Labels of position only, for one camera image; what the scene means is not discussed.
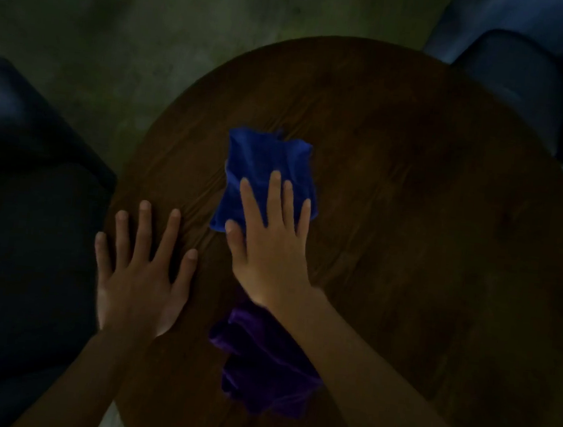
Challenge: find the dark blue armchair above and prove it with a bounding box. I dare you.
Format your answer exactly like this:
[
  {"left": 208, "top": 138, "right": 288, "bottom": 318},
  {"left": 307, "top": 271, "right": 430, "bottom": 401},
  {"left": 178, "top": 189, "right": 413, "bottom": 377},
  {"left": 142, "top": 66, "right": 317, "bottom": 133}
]
[{"left": 0, "top": 56, "right": 129, "bottom": 427}]

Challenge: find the round wooden table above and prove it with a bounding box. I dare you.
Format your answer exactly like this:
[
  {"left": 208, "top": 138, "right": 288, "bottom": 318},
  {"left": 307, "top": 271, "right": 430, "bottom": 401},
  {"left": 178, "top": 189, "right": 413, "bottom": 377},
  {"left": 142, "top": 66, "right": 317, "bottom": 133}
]
[{"left": 83, "top": 15, "right": 563, "bottom": 427}]

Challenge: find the blue cloth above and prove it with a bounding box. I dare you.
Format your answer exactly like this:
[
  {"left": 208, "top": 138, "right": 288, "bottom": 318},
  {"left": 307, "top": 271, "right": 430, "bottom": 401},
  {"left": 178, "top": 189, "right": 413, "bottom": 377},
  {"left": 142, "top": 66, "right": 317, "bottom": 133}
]
[{"left": 209, "top": 124, "right": 326, "bottom": 243}]

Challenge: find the person's right hand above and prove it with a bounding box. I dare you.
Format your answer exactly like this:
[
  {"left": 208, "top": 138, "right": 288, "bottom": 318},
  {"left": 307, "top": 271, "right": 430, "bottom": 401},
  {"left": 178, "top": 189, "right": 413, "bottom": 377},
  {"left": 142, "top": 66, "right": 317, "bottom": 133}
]
[{"left": 216, "top": 166, "right": 324, "bottom": 315}]

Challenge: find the purple cloth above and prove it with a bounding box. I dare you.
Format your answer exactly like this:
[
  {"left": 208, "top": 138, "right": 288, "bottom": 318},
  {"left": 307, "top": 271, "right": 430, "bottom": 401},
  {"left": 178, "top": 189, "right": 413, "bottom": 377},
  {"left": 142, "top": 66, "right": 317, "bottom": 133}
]
[{"left": 201, "top": 289, "right": 331, "bottom": 422}]

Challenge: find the person's right forearm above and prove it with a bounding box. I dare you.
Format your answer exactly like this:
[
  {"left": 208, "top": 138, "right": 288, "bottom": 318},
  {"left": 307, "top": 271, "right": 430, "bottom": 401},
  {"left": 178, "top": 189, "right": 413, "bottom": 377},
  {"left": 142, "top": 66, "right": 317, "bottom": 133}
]
[{"left": 261, "top": 282, "right": 517, "bottom": 427}]

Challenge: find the person's left forearm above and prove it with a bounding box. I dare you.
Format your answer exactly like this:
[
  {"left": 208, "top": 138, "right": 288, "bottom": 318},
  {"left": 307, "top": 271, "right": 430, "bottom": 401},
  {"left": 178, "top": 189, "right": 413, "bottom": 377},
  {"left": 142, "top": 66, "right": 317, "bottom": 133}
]
[{"left": 10, "top": 317, "right": 157, "bottom": 427}]

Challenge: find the person's left hand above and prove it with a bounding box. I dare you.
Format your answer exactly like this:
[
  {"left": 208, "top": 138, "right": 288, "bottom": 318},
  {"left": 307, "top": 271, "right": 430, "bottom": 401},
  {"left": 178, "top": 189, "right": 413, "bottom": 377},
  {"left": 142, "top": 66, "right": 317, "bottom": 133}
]
[{"left": 85, "top": 196, "right": 203, "bottom": 347}]

